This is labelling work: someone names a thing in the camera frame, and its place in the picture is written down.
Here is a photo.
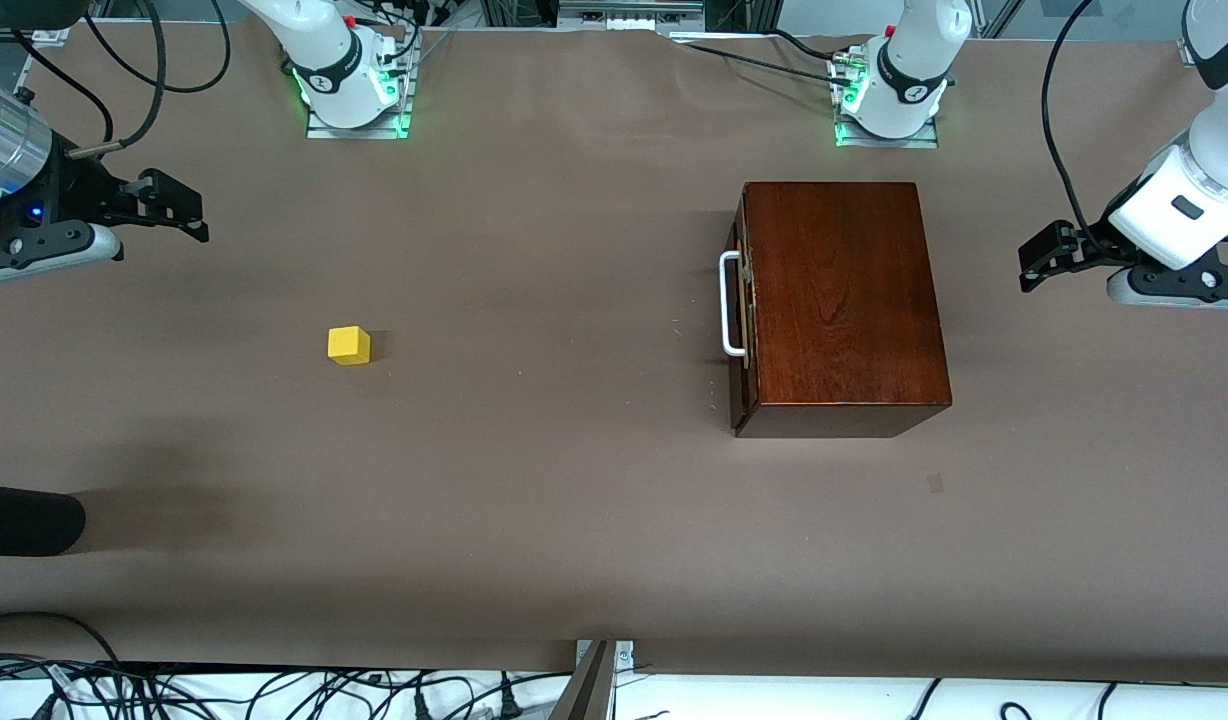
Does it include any light wooden drawer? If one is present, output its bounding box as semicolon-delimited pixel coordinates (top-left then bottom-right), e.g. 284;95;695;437
719;195;758;433

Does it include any dark brown wooden drawer box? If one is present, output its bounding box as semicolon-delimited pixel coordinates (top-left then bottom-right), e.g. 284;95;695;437
731;181;953;439

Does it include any black cylindrical object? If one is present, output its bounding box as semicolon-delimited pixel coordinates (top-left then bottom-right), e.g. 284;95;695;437
0;484;87;557

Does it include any brown table cover sheet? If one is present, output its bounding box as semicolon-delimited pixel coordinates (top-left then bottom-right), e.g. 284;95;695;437
0;20;1228;673

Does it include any black cable with metal plug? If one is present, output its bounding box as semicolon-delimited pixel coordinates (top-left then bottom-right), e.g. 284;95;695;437
67;0;168;161

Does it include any black looping cable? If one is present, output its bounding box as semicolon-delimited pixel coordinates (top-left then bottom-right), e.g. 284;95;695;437
82;0;233;96

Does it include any black thin cable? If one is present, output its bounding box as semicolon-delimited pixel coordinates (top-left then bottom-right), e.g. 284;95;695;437
9;28;115;147

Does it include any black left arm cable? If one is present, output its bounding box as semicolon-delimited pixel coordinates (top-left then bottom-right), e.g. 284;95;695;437
1040;0;1110;251

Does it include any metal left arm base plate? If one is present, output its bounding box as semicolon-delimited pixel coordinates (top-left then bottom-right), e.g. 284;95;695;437
832;55;941;150

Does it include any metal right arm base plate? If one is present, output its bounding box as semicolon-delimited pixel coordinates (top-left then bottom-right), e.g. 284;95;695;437
306;60;413;140

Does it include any black base power cable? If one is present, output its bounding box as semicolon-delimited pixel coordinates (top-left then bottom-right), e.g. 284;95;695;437
674;30;855;87

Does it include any black cable tangle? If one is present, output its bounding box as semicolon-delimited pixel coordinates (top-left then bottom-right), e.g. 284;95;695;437
0;612;575;720

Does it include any grey metal bracket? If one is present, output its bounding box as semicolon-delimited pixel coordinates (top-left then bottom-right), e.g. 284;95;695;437
549;640;635;720

